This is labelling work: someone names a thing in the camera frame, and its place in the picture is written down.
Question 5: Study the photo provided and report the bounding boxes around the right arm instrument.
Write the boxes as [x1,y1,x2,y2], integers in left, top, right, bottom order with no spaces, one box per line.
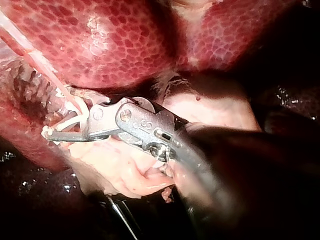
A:
[109,96,193,164]

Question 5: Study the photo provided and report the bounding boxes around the right arm instrument jaw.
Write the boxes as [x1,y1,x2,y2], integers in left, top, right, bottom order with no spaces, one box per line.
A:
[86,102,121,138]
[45,130,112,144]

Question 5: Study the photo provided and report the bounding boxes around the white clip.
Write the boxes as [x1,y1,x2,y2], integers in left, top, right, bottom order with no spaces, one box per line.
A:
[65,99,89,117]
[41,115,87,135]

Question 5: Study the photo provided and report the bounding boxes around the thin tube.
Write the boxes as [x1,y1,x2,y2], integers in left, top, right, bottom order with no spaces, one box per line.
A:
[0,11,84,114]

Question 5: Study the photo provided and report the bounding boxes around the pale fatty tissue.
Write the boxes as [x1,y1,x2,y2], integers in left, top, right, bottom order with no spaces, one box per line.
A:
[159,73,262,132]
[171,0,221,16]
[67,136,179,197]

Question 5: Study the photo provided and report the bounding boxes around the dark red liver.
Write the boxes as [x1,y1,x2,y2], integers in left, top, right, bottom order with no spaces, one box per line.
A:
[0,0,320,201]

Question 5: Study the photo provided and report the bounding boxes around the thin steel wire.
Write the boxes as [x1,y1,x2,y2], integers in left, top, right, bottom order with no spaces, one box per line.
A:
[109,199,138,240]

